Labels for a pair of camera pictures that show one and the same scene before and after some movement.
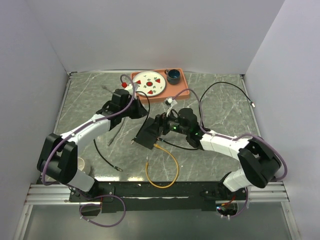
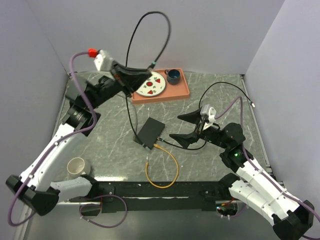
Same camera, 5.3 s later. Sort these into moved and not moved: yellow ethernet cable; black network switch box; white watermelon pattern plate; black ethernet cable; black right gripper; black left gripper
Moved: black right gripper; black left gripper
Not moved: yellow ethernet cable; black network switch box; white watermelon pattern plate; black ethernet cable
